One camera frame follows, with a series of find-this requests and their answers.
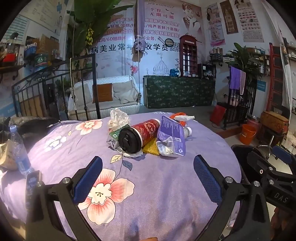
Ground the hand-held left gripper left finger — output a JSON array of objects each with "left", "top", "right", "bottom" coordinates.
[{"left": 25, "top": 156, "right": 103, "bottom": 241}]

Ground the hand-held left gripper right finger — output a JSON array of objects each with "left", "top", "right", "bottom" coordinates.
[{"left": 193, "top": 155, "right": 271, "bottom": 241}]

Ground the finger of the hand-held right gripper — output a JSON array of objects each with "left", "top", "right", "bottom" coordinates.
[
  {"left": 273, "top": 146, "right": 296, "bottom": 173},
  {"left": 246, "top": 151, "right": 296, "bottom": 186}
]

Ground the black trash bin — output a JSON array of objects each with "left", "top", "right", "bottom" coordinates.
[{"left": 231, "top": 144, "right": 274, "bottom": 186}]

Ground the green drink carton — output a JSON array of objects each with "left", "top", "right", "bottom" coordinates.
[{"left": 107, "top": 130, "right": 123, "bottom": 150}]

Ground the white paper napkin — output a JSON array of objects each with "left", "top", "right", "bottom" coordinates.
[{"left": 116, "top": 146, "right": 145, "bottom": 158}]

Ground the purple foil packet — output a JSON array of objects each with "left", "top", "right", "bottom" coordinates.
[{"left": 156, "top": 115, "right": 187, "bottom": 157}]

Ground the yellow knitted coaster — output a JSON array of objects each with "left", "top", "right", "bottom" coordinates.
[{"left": 142, "top": 138, "right": 160, "bottom": 155}]

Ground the orange mesh net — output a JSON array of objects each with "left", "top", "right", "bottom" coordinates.
[{"left": 171, "top": 112, "right": 189, "bottom": 127}]

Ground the red cup with black lid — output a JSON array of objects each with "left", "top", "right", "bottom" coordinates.
[{"left": 118, "top": 119, "right": 161, "bottom": 154}]

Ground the chrome swivel stool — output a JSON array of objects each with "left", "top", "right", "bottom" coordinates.
[{"left": 257, "top": 132, "right": 281, "bottom": 160}]

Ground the orange bucket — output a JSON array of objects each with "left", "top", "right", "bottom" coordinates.
[{"left": 239, "top": 124, "right": 258, "bottom": 145}]

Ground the wooden box on stool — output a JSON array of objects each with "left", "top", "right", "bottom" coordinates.
[{"left": 260, "top": 111, "right": 289, "bottom": 134}]

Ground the pink basin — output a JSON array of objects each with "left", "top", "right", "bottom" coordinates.
[{"left": 246, "top": 117, "right": 262, "bottom": 127}]

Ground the black metal rack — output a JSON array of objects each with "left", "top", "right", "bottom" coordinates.
[{"left": 223, "top": 79, "right": 257, "bottom": 129}]

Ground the purple floral tablecloth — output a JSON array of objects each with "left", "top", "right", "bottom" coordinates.
[{"left": 0, "top": 111, "right": 242, "bottom": 241}]

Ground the red canister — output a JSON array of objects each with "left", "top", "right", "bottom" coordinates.
[{"left": 210, "top": 105, "right": 226, "bottom": 127}]

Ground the white wicker sofa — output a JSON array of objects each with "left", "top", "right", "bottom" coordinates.
[{"left": 68, "top": 75, "right": 142, "bottom": 121}]

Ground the clear water bottle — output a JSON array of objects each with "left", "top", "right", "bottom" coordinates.
[{"left": 9, "top": 125, "right": 33, "bottom": 175}]

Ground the dark cloth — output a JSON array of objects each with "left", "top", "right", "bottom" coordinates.
[{"left": 18, "top": 117, "right": 62, "bottom": 139}]

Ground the pink towel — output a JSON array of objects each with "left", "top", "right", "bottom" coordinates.
[{"left": 239, "top": 71, "right": 246, "bottom": 95}]

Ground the red ladder shelf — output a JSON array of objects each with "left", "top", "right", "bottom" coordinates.
[{"left": 266, "top": 43, "right": 284, "bottom": 112}]

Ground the white banner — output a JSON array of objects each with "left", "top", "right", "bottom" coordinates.
[{"left": 275, "top": 21, "right": 293, "bottom": 114}]

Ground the purple towel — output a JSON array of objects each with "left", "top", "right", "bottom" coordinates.
[{"left": 229, "top": 66, "right": 241, "bottom": 91}]

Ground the crinkled snack bag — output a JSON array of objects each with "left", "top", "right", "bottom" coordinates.
[{"left": 0, "top": 139, "right": 18, "bottom": 171}]

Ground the orange cushion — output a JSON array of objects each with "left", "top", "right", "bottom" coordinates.
[{"left": 92, "top": 83, "right": 113, "bottom": 103}]

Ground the green patterned counter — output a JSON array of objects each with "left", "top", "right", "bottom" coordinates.
[{"left": 143, "top": 75, "right": 216, "bottom": 109}]

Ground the green potted plant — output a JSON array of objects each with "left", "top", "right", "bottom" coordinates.
[{"left": 225, "top": 42, "right": 264, "bottom": 81}]

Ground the black display box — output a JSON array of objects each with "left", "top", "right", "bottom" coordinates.
[{"left": 198, "top": 63, "right": 216, "bottom": 78}]

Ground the red telephone booth cabinet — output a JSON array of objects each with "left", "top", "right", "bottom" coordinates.
[{"left": 179, "top": 34, "right": 198, "bottom": 77}]

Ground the green paint bucket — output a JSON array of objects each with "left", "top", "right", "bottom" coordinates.
[{"left": 34, "top": 54, "right": 50, "bottom": 71}]

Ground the hanging purple cloth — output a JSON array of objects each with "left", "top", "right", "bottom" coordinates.
[{"left": 133, "top": 0, "right": 148, "bottom": 62}]

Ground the banana plant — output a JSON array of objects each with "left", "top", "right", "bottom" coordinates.
[{"left": 67, "top": 0, "right": 137, "bottom": 77}]

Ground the black metal bed frame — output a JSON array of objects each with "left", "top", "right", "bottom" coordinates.
[{"left": 11, "top": 54, "right": 102, "bottom": 120}]

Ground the white wall poster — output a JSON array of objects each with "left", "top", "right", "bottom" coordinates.
[{"left": 233, "top": 0, "right": 264, "bottom": 43}]

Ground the pink wall poster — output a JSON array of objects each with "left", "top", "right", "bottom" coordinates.
[{"left": 206, "top": 3, "right": 226, "bottom": 46}]

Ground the brown wall poster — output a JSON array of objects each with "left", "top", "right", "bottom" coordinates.
[{"left": 220, "top": 0, "right": 238, "bottom": 35}]

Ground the large wall poster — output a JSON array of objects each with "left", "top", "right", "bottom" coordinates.
[{"left": 89, "top": 0, "right": 205, "bottom": 77}]

